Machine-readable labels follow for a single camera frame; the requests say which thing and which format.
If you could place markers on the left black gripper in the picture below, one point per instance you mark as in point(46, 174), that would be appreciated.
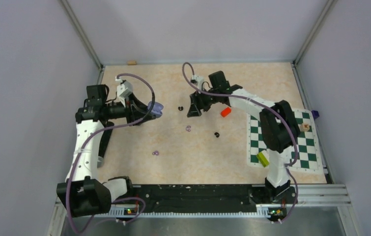
point(131, 107)

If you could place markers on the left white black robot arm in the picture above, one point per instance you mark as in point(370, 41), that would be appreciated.
point(82, 193)

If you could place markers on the wooden letter cube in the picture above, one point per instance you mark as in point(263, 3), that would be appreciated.
point(305, 127)

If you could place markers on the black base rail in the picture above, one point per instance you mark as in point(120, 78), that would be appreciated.
point(203, 198)

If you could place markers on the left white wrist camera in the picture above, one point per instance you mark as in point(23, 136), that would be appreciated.
point(123, 90)

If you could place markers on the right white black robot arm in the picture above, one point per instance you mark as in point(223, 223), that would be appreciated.
point(278, 124)

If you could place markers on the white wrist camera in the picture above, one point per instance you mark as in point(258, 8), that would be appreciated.
point(197, 81)
point(123, 90)

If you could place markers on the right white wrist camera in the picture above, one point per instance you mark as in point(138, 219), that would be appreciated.
point(197, 81)

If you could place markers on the lime green white brick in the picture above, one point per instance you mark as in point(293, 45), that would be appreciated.
point(262, 158)

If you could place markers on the purple object beside table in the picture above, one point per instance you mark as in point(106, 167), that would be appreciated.
point(315, 114)

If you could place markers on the green white chessboard mat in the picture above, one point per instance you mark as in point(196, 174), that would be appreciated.
point(309, 160)

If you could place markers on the small wooden block at wall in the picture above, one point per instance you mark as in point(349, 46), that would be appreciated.
point(131, 62)

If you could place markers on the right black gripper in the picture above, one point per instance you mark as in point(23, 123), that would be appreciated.
point(195, 110)

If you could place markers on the red block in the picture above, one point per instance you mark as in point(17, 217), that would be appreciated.
point(225, 112)

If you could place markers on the purple grey earbud charging case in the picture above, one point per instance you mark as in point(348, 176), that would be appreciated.
point(155, 109)

